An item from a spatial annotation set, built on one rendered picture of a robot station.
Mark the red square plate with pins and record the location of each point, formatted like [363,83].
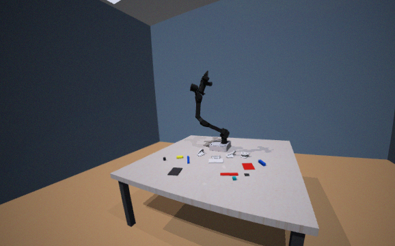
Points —
[248,166]

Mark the blue rectangular bar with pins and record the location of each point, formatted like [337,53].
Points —
[262,162]

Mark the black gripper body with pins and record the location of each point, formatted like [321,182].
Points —
[203,81]

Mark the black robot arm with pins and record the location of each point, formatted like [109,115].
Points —
[199,92]

